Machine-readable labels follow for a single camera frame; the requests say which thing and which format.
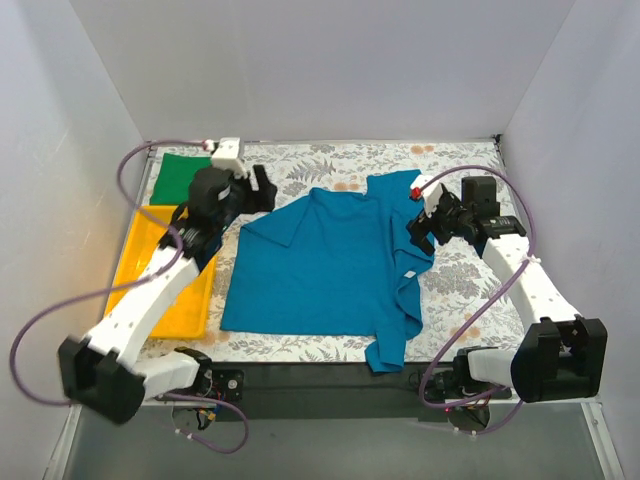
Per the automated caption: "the blue t shirt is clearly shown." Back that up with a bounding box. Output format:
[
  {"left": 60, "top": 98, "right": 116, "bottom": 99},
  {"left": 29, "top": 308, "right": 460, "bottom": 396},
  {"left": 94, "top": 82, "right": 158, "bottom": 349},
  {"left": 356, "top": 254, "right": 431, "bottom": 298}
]
[{"left": 221, "top": 170, "right": 434, "bottom": 373}]

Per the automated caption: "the yellow plastic tray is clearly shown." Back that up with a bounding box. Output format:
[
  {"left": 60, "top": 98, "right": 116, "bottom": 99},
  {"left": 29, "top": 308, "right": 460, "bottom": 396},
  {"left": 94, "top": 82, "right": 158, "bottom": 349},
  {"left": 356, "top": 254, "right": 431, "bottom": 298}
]
[{"left": 114, "top": 205, "right": 217, "bottom": 340}]

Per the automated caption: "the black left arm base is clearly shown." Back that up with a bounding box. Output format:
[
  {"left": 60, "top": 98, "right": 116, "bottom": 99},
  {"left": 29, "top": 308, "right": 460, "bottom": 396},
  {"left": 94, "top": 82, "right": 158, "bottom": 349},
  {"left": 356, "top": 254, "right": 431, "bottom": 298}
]
[{"left": 189, "top": 360, "right": 245, "bottom": 403}]

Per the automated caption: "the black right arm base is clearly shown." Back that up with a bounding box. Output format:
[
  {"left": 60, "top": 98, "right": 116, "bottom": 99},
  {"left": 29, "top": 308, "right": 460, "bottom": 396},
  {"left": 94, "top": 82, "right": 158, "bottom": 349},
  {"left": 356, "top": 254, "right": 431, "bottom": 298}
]
[{"left": 409, "top": 368, "right": 513, "bottom": 413}]

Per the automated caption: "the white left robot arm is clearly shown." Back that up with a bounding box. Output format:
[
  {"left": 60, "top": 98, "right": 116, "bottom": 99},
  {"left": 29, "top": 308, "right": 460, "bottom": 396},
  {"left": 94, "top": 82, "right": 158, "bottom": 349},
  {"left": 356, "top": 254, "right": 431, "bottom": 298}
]
[{"left": 58, "top": 165, "right": 277, "bottom": 425}]

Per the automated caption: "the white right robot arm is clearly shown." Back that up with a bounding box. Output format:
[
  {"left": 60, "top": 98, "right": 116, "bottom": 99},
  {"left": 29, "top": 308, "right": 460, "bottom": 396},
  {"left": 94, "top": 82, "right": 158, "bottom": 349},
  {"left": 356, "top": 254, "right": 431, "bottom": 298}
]
[{"left": 407, "top": 175, "right": 608, "bottom": 403}]

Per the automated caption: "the green folded t shirt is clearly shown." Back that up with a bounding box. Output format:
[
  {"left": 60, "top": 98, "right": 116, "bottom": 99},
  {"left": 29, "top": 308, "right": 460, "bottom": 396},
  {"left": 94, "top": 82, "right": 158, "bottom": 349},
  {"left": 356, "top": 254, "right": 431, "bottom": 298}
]
[{"left": 149, "top": 153, "right": 211, "bottom": 206}]

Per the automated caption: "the floral patterned table mat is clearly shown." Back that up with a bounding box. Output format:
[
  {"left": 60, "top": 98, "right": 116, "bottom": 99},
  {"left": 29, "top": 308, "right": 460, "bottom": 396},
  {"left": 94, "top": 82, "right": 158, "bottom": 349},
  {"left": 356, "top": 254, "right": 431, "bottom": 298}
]
[{"left": 188, "top": 141, "right": 506, "bottom": 362}]

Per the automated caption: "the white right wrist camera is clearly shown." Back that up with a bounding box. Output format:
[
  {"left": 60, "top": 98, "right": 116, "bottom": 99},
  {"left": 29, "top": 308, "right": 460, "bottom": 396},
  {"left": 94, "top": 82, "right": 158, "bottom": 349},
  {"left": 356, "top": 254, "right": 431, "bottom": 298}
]
[{"left": 409, "top": 182, "right": 447, "bottom": 216}]

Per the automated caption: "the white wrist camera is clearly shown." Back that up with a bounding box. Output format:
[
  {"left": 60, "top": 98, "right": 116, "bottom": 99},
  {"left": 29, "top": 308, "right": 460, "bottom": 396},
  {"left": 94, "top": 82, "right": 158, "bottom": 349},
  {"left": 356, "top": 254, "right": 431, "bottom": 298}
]
[
  {"left": 201, "top": 137, "right": 249, "bottom": 179},
  {"left": 409, "top": 182, "right": 447, "bottom": 216}
]

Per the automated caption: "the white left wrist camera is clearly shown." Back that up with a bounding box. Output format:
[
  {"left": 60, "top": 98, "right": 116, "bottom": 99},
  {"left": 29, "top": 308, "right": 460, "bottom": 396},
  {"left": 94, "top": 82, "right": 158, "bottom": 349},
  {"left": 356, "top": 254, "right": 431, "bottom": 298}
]
[{"left": 201, "top": 137, "right": 249, "bottom": 179}]

